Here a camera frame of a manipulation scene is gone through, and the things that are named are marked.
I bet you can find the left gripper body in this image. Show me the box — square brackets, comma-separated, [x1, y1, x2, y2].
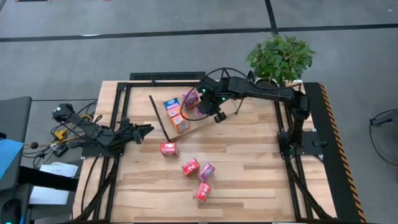
[119, 121, 141, 146]

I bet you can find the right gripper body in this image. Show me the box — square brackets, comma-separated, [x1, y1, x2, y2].
[203, 92, 221, 116]

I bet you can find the red Froot Loops cereal box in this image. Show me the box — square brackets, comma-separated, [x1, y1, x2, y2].
[181, 157, 201, 177]
[160, 141, 180, 159]
[194, 181, 213, 203]

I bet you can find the blue Frosted Flakes cereal box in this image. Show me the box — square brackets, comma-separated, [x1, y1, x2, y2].
[163, 97, 182, 111]

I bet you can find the black perforated strip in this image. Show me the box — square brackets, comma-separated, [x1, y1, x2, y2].
[129, 71, 206, 81]

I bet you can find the white plant pot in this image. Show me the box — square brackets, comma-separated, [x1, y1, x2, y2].
[254, 77, 280, 88]

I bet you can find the yellow plug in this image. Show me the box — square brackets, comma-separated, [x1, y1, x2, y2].
[53, 128, 68, 141]

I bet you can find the black power adapter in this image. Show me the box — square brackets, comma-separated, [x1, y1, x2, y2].
[52, 144, 70, 158]

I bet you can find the white paper sheet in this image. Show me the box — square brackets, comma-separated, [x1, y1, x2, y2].
[29, 185, 71, 206]
[39, 161, 80, 179]

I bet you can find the green leafy plant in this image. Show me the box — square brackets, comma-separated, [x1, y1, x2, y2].
[245, 33, 317, 87]

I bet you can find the dark grey cabinet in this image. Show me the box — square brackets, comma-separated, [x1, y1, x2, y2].
[0, 96, 33, 144]

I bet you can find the blue panel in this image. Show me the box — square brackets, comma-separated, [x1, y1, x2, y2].
[0, 138, 25, 182]

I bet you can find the black panel hazard stripe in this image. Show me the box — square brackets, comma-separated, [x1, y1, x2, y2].
[303, 82, 368, 224]

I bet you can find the wooden shelf black frame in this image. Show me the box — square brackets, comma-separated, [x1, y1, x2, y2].
[148, 67, 245, 143]

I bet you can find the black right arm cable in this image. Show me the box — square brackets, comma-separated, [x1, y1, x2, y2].
[180, 67, 251, 123]

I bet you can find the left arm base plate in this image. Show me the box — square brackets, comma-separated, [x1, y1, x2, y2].
[81, 144, 125, 158]

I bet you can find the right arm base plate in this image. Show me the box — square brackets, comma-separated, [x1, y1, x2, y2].
[277, 130, 324, 156]

